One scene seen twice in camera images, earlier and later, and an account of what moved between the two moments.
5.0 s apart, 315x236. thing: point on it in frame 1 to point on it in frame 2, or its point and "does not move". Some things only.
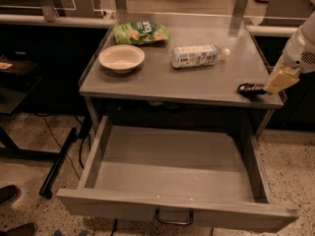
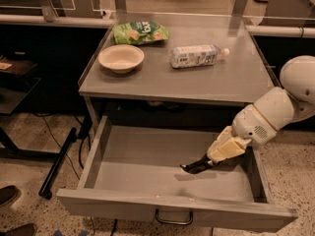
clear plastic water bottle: (197, 55) does not move
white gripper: (300, 55) to (248, 124)
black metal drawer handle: (172, 221) does not move
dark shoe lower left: (27, 229) does not move
